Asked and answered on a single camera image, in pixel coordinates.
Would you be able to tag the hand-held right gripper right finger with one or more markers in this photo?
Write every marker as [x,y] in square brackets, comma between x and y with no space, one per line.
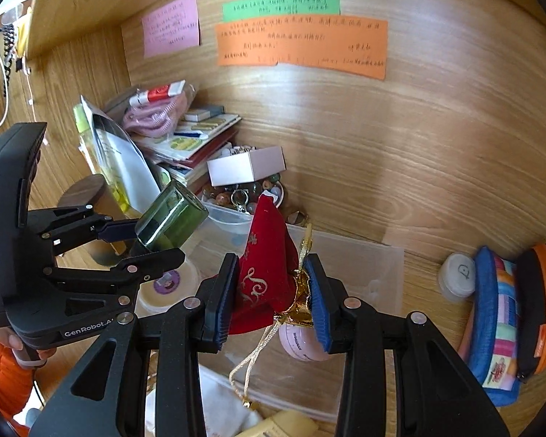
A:
[321,312]

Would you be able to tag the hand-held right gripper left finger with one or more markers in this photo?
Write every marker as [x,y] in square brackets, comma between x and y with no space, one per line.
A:
[223,302]

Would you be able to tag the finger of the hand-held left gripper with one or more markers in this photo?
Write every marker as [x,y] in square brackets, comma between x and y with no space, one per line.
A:
[154,261]
[118,231]

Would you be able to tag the green glass bottle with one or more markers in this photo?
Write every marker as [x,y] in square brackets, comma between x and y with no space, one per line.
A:
[170,218]

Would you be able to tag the red velvet pouch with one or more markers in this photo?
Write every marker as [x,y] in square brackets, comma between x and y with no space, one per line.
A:
[264,273]

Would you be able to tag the clear plastic storage box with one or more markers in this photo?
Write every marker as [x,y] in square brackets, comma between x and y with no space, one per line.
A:
[359,273]

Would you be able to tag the white cloth pouch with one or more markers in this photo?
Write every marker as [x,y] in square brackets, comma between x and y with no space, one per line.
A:
[218,400]

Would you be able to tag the wooden desktop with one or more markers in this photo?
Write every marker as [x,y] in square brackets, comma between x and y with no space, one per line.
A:
[430,323]

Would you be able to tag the person's left hand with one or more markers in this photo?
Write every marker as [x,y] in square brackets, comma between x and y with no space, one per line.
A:
[16,341]

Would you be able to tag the white round jar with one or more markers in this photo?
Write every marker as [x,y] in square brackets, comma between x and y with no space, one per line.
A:
[164,296]

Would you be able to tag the yellow green bottle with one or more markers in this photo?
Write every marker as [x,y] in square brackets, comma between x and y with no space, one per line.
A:
[88,145]

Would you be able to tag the bowl of beads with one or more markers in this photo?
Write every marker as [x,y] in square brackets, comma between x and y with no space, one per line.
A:
[220,196]

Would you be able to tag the clear plastic bowl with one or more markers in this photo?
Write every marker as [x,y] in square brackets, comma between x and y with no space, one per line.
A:
[280,202]

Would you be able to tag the dark red book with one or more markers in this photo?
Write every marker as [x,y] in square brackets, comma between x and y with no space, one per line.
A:
[204,154]

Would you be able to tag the blue white pen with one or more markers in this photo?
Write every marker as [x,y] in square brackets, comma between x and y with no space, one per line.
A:
[189,134]

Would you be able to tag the pale yellow packet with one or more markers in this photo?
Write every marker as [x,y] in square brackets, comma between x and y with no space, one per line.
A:
[282,425]

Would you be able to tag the stack of books and booklets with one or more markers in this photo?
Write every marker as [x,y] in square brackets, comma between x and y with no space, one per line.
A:
[195,139]

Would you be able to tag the white cardboard box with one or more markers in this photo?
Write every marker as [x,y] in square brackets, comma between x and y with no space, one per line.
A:
[236,168]

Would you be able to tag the white round case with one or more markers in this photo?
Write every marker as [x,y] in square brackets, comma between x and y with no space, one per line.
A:
[457,277]

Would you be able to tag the red white tube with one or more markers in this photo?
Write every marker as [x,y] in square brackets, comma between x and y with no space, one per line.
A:
[157,93]

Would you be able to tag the small grey white box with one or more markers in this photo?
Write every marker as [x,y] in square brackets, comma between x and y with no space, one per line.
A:
[204,113]

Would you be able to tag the blue striped pencil pouch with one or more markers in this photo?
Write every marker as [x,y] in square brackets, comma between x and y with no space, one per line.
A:
[493,309]

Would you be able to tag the pink paper note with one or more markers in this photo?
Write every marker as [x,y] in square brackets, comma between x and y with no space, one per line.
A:
[170,25]

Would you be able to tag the black orange zip case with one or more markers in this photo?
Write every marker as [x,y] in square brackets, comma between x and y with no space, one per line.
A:
[539,300]

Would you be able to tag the orange paper note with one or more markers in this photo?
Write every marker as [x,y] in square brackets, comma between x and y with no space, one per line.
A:
[300,45]

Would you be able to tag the green paper note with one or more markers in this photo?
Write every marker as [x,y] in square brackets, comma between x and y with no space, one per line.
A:
[280,5]

